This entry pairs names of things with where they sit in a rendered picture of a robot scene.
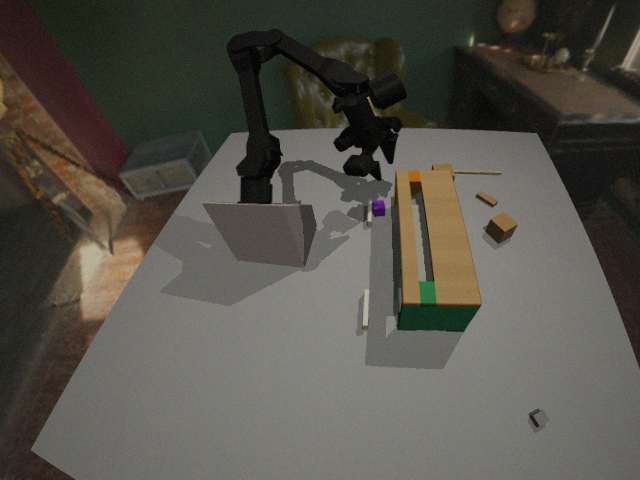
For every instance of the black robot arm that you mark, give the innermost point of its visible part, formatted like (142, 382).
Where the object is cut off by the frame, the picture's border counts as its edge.
(263, 154)

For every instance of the purple cube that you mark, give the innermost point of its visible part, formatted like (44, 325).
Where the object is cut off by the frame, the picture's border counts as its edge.
(378, 208)

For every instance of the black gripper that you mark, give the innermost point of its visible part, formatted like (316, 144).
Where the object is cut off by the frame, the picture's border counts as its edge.
(370, 136)

